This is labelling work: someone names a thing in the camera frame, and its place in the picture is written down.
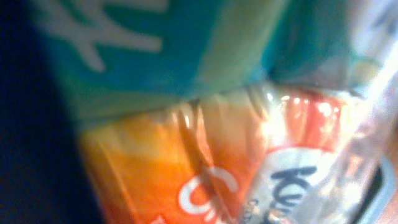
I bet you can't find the Kleenex tissue multipack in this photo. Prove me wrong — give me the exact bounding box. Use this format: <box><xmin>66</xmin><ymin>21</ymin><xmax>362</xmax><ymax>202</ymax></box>
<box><xmin>0</xmin><ymin>0</ymin><xmax>398</xmax><ymax>224</ymax></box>

